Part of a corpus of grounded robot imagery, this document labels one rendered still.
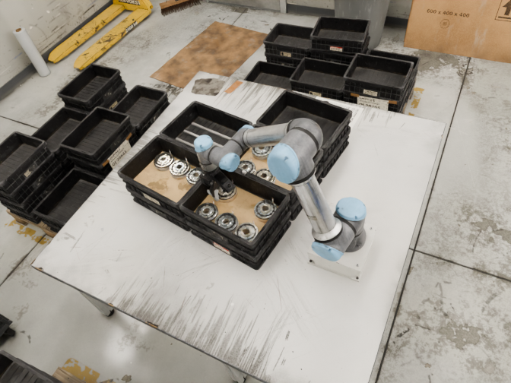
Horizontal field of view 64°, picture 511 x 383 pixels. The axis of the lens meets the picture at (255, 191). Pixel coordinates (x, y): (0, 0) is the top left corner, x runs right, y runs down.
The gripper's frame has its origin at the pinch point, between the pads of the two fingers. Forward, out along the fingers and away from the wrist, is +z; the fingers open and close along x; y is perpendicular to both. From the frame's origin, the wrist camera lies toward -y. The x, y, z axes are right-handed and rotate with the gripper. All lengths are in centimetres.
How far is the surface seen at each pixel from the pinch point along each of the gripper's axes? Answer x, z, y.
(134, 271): 48, 15, 15
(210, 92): -66, 14, 71
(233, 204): -0.2, 2.0, -6.7
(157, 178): 8.4, 2.0, 36.1
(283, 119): -59, 2, 8
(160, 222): 22.5, 15.0, 25.3
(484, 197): -138, 85, -95
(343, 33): -194, 35, 49
